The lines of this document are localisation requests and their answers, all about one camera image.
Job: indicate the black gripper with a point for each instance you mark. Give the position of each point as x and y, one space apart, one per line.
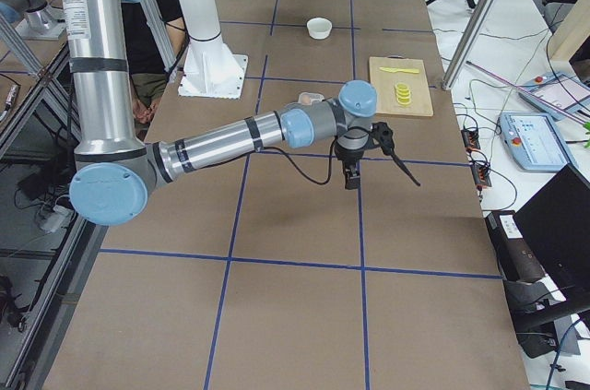
348 159

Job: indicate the clear plastic egg box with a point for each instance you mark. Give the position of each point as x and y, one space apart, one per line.
315 97

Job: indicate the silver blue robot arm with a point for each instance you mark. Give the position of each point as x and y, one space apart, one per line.
116 172
34 19

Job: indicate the back lemon slice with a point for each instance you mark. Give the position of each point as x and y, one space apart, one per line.
401 86

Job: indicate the wooden cutting board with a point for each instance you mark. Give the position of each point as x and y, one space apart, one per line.
384 83

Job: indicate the yellow plastic knife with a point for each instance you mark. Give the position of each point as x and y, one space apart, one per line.
393 70

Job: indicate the metal reacher grabber stick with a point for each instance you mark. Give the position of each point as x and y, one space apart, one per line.
578 117

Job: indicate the near blue teach pendant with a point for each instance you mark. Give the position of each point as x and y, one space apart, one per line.
534 141

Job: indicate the blue teach pendant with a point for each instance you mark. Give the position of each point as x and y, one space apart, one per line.
534 141
564 92

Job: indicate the white ceramic bowl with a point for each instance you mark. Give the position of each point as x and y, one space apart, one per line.
319 28

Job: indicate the far blue teach pendant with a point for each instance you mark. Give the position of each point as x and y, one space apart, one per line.
564 92

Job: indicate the person in black shirt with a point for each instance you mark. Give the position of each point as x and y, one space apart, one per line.
148 77

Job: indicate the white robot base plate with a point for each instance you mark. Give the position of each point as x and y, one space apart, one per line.
206 78

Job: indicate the aluminium frame post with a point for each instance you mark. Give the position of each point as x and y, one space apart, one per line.
467 42

